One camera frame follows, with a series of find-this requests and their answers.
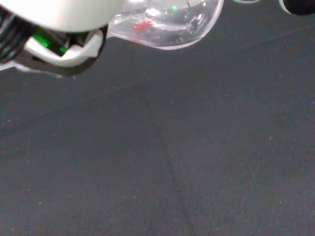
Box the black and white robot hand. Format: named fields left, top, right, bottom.
left=0, top=0, right=128, bottom=77

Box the black table cloth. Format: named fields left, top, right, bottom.
left=0, top=0, right=315, bottom=236

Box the clear glass beaker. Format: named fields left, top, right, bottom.
left=279, top=0, right=315, bottom=16

